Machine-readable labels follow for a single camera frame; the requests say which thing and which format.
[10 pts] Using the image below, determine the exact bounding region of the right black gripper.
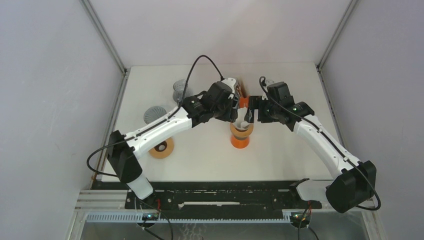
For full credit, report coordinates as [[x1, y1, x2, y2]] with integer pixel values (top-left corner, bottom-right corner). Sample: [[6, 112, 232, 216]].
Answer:
[[244, 95, 280, 123]]

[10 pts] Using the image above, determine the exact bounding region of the white paper coffee filter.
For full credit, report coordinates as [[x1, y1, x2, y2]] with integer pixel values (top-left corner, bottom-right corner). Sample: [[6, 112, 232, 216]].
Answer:
[[233, 107, 250, 131]]

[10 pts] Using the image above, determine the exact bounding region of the small wooden dripper ring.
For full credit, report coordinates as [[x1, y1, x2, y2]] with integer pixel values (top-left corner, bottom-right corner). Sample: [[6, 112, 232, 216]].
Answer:
[[229, 122, 255, 139]]

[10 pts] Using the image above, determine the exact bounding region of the grey glass carafe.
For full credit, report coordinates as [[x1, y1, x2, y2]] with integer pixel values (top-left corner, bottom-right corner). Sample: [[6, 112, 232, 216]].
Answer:
[[172, 79, 193, 105]]

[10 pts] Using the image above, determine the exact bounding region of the large wooden dripper ring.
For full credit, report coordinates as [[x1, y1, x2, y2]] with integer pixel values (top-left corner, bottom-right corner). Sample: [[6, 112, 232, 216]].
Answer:
[[149, 137, 175, 160]]

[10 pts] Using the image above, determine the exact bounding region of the orange glass carafe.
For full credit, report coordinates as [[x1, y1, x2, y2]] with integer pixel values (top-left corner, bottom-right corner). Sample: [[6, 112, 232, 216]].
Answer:
[[230, 135, 250, 149]]

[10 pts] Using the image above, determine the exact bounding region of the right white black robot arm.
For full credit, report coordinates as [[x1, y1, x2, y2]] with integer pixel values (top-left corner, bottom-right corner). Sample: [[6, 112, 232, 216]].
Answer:
[[244, 76, 382, 213]]

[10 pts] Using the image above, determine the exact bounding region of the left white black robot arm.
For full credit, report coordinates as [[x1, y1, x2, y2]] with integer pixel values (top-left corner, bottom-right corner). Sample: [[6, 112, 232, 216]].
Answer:
[[106, 78, 240, 209]]

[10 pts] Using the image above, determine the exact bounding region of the orange coffee filter box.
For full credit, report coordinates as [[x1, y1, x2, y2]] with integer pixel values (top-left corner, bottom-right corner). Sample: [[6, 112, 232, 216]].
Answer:
[[235, 78, 250, 108]]

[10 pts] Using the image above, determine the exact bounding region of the grey ribbed dripper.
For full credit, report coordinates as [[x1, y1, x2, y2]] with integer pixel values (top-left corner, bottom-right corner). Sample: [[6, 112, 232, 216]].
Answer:
[[143, 105, 167, 125]]

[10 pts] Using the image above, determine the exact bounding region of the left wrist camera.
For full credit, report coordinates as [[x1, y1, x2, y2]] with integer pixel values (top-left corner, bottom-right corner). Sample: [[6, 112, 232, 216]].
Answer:
[[221, 77, 240, 92]]

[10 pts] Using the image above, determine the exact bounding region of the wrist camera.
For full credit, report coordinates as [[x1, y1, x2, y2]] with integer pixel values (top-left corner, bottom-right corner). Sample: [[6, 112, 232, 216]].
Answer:
[[261, 79, 275, 88], [221, 77, 240, 92]]

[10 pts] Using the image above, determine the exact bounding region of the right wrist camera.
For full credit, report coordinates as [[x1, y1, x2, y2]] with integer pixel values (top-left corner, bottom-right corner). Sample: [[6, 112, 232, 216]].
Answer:
[[261, 79, 275, 88]]

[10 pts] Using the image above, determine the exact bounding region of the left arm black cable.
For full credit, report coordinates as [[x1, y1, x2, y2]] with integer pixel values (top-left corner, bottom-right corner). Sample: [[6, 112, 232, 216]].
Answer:
[[86, 54, 226, 178]]

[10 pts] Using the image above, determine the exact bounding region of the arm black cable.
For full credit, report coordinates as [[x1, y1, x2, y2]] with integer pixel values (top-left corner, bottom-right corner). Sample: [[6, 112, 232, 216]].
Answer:
[[258, 76, 382, 212], [86, 54, 226, 178]]

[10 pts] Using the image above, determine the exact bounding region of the black mounting base plate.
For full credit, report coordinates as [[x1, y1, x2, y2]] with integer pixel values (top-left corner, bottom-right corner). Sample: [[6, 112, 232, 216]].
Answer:
[[91, 180, 324, 220]]

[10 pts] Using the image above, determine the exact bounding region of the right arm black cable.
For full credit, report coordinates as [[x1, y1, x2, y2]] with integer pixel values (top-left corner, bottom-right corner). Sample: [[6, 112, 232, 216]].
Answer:
[[258, 76, 382, 212]]

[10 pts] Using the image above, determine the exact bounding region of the white cable duct strip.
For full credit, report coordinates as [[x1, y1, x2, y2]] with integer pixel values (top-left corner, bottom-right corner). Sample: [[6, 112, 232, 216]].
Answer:
[[85, 211, 292, 224]]

